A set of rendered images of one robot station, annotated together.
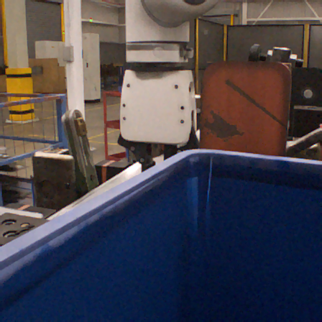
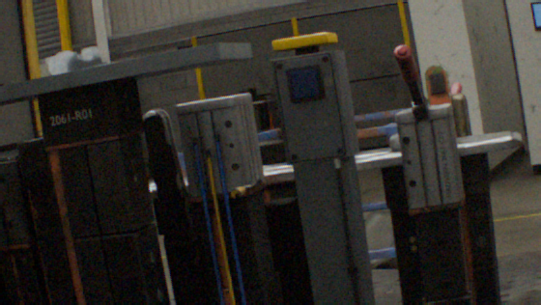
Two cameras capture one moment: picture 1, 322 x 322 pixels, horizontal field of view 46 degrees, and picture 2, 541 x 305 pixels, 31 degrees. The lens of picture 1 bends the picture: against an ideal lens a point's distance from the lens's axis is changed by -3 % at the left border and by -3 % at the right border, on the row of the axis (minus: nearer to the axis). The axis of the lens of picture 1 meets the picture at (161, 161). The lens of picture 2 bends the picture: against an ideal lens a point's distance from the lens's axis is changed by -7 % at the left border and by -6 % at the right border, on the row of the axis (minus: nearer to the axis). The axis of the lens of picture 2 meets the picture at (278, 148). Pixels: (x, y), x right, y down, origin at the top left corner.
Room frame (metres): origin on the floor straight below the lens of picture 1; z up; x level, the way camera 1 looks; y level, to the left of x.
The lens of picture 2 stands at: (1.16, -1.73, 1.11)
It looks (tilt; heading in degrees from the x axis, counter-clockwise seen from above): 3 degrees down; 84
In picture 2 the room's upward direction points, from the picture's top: 9 degrees counter-clockwise
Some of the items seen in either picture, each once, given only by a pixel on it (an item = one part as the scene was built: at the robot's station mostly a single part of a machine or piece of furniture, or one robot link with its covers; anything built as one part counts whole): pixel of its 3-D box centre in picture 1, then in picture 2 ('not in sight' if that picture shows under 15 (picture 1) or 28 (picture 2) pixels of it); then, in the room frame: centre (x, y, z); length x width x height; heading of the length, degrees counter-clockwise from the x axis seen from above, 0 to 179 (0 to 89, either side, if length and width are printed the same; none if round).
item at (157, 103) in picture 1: (157, 101); not in sight; (0.53, 0.00, 1.14); 0.10 x 0.07 x 0.11; 71
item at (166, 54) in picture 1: (159, 54); not in sight; (0.53, 0.00, 1.21); 0.09 x 0.08 x 0.03; 71
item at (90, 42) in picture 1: (83, 60); not in sight; (11.59, 2.29, 1.22); 0.80 x 0.54 x 2.45; 65
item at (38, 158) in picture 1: (65, 240); not in sight; (0.65, 0.18, 0.87); 0.12 x 0.09 x 0.35; 71
